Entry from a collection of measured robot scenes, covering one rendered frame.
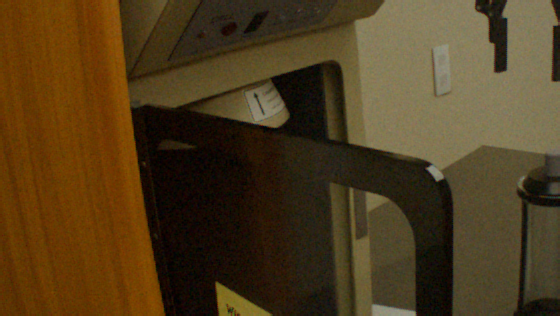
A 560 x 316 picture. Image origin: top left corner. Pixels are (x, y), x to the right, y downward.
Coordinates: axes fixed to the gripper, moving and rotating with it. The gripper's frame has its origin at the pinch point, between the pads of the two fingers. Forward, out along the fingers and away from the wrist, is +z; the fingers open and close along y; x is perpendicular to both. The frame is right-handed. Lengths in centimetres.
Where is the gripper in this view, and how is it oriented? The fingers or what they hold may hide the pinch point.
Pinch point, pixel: (529, 54)
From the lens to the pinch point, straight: 97.6
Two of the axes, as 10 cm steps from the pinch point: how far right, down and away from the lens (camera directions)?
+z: 0.0, 9.6, 2.6
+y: 7.9, 1.6, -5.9
